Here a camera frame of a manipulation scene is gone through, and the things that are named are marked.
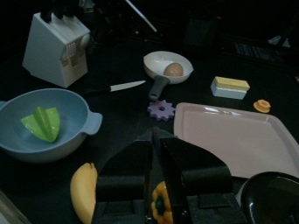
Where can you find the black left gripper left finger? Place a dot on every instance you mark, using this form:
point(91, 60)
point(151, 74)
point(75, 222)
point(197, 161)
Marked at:
point(125, 172)

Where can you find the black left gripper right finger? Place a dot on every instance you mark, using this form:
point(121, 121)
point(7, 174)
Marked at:
point(194, 172)

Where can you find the white-bladed paring knife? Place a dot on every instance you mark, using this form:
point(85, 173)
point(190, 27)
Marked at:
point(121, 87)

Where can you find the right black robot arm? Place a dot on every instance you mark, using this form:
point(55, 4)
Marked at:
point(129, 20)

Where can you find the white knife block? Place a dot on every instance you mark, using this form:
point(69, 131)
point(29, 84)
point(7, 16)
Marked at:
point(53, 52)

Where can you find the yellow toy banana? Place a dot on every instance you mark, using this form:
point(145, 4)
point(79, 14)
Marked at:
point(83, 191)

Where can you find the yellow toy bell pepper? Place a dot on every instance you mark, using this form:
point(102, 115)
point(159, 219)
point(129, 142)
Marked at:
point(162, 204)

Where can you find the pink rectangular tray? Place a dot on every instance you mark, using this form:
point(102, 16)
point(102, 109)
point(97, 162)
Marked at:
point(238, 137)

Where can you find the black round pan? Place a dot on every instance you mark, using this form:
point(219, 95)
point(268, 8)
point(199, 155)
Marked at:
point(273, 198)

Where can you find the purple toy gear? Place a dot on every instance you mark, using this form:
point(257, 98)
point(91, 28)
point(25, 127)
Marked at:
point(161, 110)

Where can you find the green toy leaf vegetable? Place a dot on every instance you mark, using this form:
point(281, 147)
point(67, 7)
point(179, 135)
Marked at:
point(43, 124)

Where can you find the small orange toy cap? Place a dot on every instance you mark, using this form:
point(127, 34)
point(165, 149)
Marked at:
point(262, 106)

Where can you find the yellow and white butter block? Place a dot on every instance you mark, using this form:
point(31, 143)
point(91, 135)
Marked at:
point(230, 87)

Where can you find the brown toy egg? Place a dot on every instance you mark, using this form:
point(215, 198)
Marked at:
point(174, 69)

